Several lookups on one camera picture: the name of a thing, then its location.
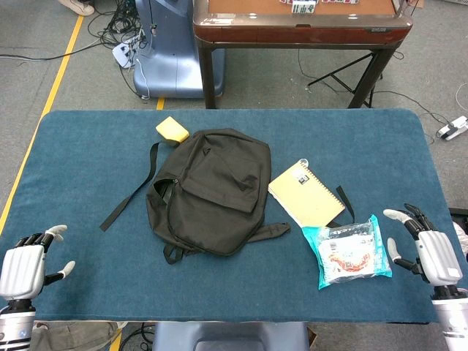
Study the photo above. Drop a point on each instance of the brown mahjong table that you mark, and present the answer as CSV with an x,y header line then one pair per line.
x,y
300,31

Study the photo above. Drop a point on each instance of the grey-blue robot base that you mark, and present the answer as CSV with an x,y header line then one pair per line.
x,y
230,336

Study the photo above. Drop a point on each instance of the yellow sponge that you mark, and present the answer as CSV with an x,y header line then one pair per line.
x,y
172,131

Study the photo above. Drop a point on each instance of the olive cloth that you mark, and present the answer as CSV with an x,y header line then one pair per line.
x,y
73,336

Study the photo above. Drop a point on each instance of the left robot hand silver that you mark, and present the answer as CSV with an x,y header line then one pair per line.
x,y
22,268

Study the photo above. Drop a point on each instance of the pink white shoe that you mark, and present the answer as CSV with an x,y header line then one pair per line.
x,y
461,237

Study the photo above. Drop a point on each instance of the right robot hand silver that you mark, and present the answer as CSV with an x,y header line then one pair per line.
x,y
437,256

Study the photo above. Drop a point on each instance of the beige shoe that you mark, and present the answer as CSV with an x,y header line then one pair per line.
x,y
78,6

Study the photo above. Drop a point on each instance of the kraft spiral notebook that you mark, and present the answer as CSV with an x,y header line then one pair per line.
x,y
307,194

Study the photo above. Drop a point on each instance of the white power strip with plugs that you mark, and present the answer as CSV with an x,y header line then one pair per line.
x,y
122,53

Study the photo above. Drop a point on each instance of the teal plastic snack package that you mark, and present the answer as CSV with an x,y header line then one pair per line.
x,y
347,252

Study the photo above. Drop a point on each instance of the mahjong tiles row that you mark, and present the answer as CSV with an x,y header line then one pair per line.
x,y
303,6

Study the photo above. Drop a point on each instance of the blue table mat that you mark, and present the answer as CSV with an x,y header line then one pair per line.
x,y
91,285

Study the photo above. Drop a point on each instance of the blue machine base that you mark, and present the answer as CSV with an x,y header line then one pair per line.
x,y
168,47

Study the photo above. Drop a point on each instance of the small clear round object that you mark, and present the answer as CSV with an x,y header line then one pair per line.
x,y
304,161

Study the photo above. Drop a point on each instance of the black backpack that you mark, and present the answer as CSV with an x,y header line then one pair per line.
x,y
219,183

